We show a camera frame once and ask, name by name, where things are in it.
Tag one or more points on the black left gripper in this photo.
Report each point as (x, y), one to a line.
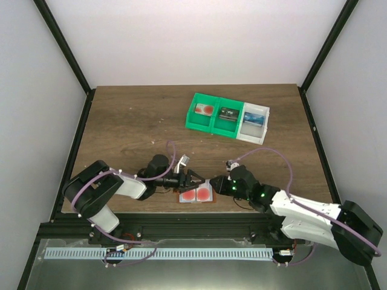
(184, 180)

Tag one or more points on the light blue slotted cable duct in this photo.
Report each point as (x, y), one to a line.
(264, 254)

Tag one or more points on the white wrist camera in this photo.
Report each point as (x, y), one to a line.
(231, 164)
(181, 164)

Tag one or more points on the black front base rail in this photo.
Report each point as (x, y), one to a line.
(259, 229)

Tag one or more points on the red white card in holder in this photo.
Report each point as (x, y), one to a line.
(188, 196)

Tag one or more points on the red white card stack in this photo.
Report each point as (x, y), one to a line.
(204, 109)

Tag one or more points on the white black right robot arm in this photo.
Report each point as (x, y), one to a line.
(346, 227)

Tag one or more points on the brown leather card holder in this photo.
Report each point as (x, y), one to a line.
(205, 184)

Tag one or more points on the black VIP card stack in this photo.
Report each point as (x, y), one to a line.
(228, 114)

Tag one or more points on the black left back frame post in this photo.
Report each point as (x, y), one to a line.
(62, 43)

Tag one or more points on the black right back frame post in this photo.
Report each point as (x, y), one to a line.
(329, 42)

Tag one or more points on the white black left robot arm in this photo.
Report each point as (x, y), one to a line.
(90, 191)

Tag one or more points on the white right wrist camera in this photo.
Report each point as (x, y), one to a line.
(231, 164)

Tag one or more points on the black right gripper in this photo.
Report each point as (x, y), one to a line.
(227, 187)

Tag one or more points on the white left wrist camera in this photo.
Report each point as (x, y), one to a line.
(181, 164)

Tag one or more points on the blue card stack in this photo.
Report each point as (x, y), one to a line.
(253, 119)

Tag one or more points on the black frame post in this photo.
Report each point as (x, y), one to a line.
(329, 42)
(62, 43)

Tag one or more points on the green plastic bin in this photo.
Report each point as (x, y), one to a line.
(200, 122)
(226, 128)

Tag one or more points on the white plastic bin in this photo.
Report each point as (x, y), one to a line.
(250, 133)

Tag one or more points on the middle green plastic bin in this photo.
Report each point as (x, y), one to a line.
(226, 128)

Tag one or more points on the left green plastic bin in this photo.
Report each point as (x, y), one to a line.
(200, 122)

